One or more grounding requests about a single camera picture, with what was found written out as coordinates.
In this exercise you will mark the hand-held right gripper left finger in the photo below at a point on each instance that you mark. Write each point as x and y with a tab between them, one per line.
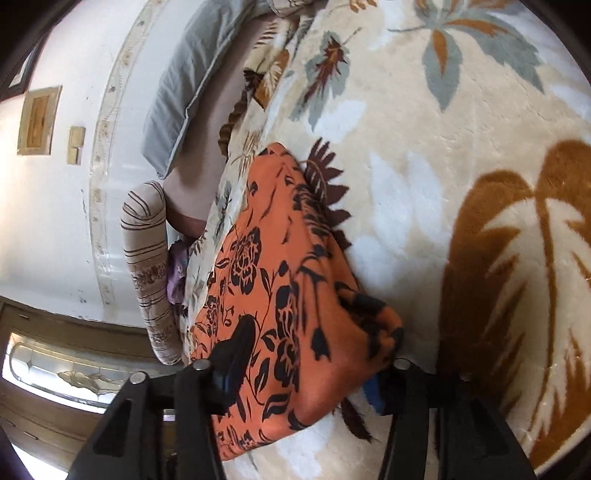
225	382

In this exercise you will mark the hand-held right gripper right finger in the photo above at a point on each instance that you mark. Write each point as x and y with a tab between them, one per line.
375	399

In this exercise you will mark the leaf-printed plush blanket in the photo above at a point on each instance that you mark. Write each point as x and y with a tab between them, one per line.
415	184

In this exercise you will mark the wooden door with stained glass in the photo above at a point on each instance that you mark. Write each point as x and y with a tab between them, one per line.
46	369

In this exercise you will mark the purple cloth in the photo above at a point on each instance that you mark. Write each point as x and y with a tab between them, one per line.
178	277

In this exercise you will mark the beige light switch plate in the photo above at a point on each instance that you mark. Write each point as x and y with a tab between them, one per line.
75	155
77	136

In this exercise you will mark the grey pillow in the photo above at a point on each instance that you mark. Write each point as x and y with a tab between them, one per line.
194	69

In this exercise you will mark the orange floral shirt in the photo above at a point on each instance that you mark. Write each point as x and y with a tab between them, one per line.
277	277

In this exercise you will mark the light-framed wall picture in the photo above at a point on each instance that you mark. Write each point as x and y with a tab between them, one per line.
39	120

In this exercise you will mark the dark-framed wall picture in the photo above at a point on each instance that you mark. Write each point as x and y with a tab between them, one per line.
25	74

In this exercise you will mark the striped bolster pillow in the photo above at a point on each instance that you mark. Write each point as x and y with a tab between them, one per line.
147	258

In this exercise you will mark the pink bed sheet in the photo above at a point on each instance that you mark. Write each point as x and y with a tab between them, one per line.
203	175

